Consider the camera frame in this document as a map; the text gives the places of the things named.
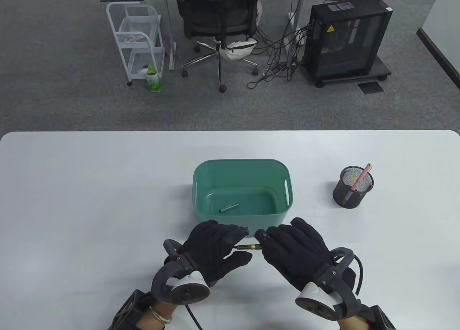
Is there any white metal trolley cart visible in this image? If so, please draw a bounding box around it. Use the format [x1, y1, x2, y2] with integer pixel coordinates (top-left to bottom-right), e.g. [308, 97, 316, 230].
[106, 1, 166, 87]

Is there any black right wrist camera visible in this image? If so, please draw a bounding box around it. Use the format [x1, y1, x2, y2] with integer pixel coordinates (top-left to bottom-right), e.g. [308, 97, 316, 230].
[359, 304, 396, 330]

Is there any bundle of black cables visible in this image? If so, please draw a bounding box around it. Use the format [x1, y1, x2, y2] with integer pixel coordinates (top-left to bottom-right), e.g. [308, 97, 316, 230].
[246, 0, 313, 90]

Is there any person's left forearm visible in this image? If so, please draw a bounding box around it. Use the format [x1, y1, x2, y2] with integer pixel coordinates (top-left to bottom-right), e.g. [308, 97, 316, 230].
[136, 301, 177, 330]

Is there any person's right hand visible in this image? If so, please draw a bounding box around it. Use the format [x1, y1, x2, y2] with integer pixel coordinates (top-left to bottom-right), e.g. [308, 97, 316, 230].
[255, 218, 335, 293]

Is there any grey desk leg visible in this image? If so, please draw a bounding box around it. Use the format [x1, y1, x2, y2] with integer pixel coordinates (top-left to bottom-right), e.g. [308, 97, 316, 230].
[286, 0, 305, 81]

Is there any silver bracelet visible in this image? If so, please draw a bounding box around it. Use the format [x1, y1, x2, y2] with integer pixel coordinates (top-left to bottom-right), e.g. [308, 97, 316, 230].
[149, 306, 174, 325]

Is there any white bag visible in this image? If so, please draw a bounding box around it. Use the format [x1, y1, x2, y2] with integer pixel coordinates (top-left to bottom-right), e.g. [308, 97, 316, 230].
[220, 38, 258, 61]

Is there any black left tracker cable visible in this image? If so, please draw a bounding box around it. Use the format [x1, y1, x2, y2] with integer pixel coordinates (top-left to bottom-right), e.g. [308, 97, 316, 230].
[185, 304, 204, 330]

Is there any black office chair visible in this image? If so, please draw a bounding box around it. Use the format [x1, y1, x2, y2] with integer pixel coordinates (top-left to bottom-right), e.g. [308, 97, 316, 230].
[173, 0, 265, 93]

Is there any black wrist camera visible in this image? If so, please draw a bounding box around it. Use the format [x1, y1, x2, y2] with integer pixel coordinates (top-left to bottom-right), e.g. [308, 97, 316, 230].
[359, 304, 396, 330]
[107, 289, 156, 330]

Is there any person's right forearm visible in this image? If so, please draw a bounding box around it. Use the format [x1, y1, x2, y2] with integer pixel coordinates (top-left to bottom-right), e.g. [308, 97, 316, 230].
[337, 316, 371, 330]

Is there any black computer tower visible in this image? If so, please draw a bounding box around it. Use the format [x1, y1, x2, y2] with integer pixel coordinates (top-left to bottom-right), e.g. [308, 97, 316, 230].
[304, 0, 394, 81]

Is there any wrist tracker controller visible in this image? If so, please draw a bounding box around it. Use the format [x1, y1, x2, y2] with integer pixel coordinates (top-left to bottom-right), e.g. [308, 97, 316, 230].
[151, 238, 211, 306]
[295, 247, 363, 322]

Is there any person's left hand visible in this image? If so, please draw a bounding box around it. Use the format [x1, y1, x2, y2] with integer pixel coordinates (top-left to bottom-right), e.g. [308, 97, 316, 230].
[164, 220, 253, 287]

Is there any right wrist tracker controller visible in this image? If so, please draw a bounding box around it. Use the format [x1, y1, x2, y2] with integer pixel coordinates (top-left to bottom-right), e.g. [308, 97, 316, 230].
[295, 247, 363, 322]

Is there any pink pen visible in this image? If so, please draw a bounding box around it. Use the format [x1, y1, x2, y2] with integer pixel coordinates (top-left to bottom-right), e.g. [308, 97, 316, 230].
[343, 163, 373, 205]

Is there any white desk leg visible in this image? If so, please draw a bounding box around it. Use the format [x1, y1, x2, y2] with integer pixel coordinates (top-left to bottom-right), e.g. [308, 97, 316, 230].
[161, 0, 178, 71]

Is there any black wheeled computer stand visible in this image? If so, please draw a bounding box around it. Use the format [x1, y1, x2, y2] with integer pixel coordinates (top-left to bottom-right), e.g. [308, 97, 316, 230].
[313, 54, 392, 89]

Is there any green refill pouch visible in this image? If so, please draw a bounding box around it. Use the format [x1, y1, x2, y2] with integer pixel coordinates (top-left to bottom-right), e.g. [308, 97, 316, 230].
[146, 66, 162, 93]

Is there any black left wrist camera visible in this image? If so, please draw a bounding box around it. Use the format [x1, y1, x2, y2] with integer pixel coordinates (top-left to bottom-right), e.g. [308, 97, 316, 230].
[107, 289, 156, 330]

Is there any left wrist tracker controller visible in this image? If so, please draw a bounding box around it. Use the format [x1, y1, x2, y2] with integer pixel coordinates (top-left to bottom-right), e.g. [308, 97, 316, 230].
[151, 238, 211, 306]

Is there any black tracker cable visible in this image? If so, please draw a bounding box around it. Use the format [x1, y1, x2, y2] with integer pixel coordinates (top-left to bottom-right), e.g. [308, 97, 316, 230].
[185, 304, 204, 330]
[349, 255, 364, 295]

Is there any black mesh pen holder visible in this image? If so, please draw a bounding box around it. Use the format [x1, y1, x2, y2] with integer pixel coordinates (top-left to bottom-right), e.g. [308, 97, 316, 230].
[333, 166, 374, 209]

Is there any black floor outlet cover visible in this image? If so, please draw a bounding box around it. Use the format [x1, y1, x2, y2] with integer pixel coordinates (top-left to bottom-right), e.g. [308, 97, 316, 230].
[359, 82, 384, 95]

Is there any green plastic storage bin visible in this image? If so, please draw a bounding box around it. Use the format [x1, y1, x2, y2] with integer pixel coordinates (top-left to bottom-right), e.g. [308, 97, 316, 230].
[192, 159, 294, 234]

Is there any black right tracker cable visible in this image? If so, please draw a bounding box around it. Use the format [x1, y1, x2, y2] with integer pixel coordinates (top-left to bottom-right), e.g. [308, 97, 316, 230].
[349, 255, 364, 295]

